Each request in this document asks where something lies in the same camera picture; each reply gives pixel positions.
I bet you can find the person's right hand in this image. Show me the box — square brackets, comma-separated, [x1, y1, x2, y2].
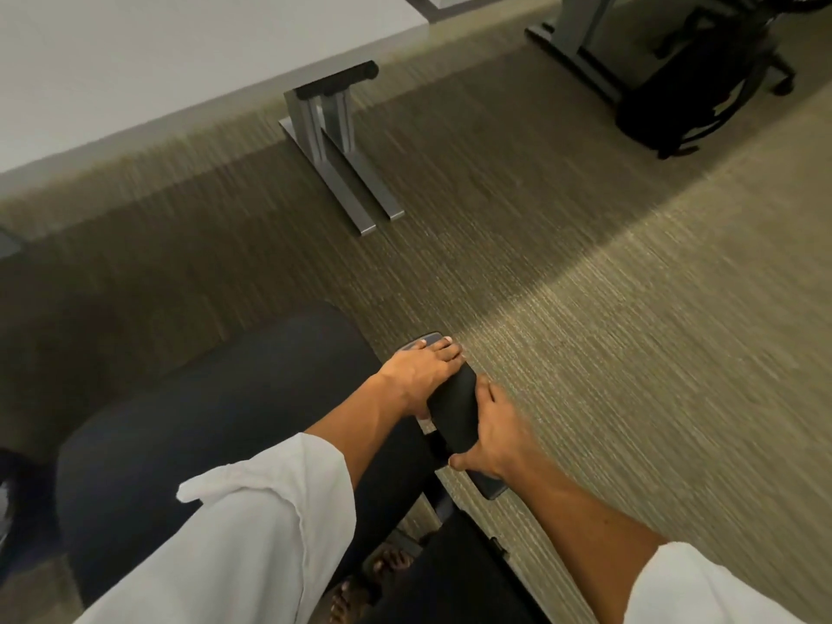
[448, 374, 542, 488]

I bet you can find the person's left hand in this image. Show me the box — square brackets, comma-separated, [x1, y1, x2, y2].
[375, 337, 466, 421]

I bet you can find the black mesh office chair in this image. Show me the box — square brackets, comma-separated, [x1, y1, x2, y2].
[55, 302, 554, 624]

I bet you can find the person's left forearm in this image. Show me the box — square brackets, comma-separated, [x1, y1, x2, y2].
[303, 373, 424, 491]

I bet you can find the person's right forearm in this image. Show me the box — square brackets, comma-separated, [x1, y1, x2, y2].
[506, 458, 669, 624]

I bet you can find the black office chair base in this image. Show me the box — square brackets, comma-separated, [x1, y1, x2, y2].
[708, 0, 832, 98]

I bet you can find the brown right sandal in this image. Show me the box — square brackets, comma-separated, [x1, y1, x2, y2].
[367, 543, 417, 582]

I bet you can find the brown sandal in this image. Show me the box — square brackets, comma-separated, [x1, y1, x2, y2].
[367, 543, 417, 582]
[327, 575, 377, 624]

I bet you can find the brown left sandal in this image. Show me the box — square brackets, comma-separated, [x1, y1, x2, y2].
[327, 575, 377, 624]

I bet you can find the white left shirt sleeve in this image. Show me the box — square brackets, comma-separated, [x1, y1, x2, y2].
[75, 432, 357, 624]

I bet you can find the white shirt sleeve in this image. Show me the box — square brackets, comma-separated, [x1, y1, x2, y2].
[75, 432, 357, 624]
[623, 542, 807, 624]

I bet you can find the white right shirt sleeve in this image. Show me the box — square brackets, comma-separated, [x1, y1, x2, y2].
[623, 542, 807, 624]

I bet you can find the black backpack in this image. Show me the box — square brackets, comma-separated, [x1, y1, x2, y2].
[614, 9, 781, 161]

